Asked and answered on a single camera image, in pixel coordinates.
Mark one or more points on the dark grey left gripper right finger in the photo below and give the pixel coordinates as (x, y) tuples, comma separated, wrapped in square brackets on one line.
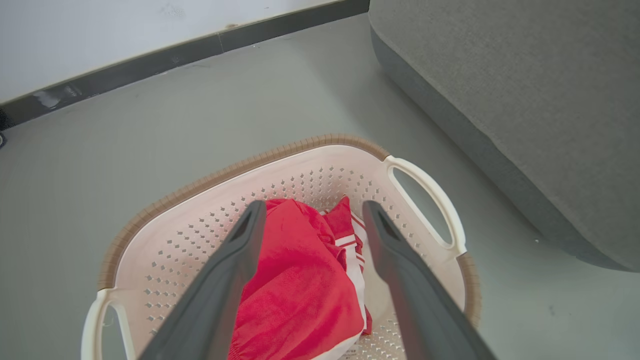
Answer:
[(420, 310)]

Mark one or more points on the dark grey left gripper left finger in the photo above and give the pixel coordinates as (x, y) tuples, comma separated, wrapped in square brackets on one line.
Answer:
[(210, 300)]

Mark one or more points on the red garment white trim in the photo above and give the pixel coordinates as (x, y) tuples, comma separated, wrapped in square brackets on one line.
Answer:
[(295, 290)]

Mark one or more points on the red white striped garment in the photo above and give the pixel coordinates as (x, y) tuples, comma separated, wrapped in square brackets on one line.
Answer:
[(345, 222)]

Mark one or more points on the cream perforated laundry basket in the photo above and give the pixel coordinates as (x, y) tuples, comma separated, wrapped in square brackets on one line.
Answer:
[(170, 240)]

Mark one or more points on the grey fabric sofa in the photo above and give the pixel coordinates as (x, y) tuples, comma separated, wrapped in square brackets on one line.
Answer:
[(540, 100)]

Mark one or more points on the black wall baseboard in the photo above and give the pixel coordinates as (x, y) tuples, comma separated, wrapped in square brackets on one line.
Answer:
[(150, 62)]

